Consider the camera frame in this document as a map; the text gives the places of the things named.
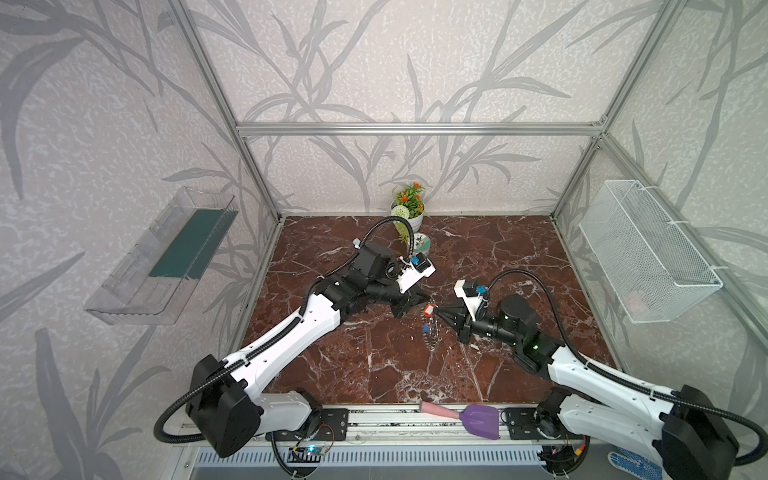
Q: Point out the purple scoop pink handle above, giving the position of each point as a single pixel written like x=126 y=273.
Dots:
x=478 y=420

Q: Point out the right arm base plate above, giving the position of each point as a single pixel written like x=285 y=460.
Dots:
x=528 y=423

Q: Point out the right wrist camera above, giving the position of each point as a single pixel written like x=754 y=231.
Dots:
x=474 y=296

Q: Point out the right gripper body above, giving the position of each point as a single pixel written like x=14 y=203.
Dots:
x=465 y=326

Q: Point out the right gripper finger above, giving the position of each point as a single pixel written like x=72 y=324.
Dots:
x=452 y=321
x=449 y=311

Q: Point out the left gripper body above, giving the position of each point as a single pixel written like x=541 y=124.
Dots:
x=405 y=297

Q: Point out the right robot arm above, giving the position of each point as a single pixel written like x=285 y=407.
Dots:
x=679 y=430

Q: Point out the potted plant orange flowers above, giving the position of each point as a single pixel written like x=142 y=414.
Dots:
x=408 y=204

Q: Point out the clear plastic wall shelf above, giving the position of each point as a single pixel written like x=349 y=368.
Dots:
x=158 y=276

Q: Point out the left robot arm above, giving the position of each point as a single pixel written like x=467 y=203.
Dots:
x=226 y=404

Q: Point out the green circuit board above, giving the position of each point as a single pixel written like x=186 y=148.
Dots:
x=308 y=453

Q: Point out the white wire basket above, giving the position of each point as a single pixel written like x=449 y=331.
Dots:
x=652 y=265

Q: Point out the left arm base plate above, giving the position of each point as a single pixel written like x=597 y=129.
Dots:
x=328 y=424

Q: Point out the blue white work glove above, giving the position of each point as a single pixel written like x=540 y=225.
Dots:
x=635 y=465

